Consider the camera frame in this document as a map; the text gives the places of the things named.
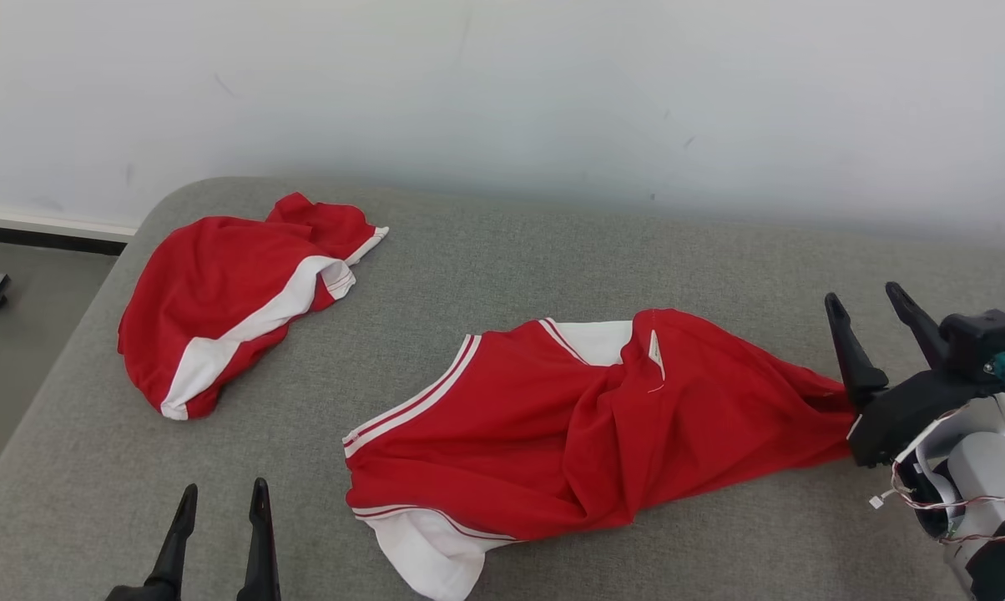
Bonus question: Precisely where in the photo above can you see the thin red white wires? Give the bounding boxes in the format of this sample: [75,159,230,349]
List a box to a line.
[868,455,1005,548]

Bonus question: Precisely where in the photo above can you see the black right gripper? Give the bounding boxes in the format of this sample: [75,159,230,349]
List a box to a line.
[825,281,1005,469]

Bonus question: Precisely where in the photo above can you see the red shorts with white stripes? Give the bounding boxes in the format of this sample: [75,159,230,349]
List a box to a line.
[117,192,389,421]

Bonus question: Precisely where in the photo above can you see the grey fabric sofa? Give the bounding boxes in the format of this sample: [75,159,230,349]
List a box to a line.
[0,175,1005,601]

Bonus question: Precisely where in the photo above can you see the red shirt with white sleeves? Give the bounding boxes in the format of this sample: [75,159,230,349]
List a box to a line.
[342,307,859,601]

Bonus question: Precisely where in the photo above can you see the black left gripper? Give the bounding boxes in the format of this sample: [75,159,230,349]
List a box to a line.
[106,477,283,601]

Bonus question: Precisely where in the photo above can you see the white wall baseboard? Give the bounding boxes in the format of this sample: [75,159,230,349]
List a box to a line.
[0,203,138,256]

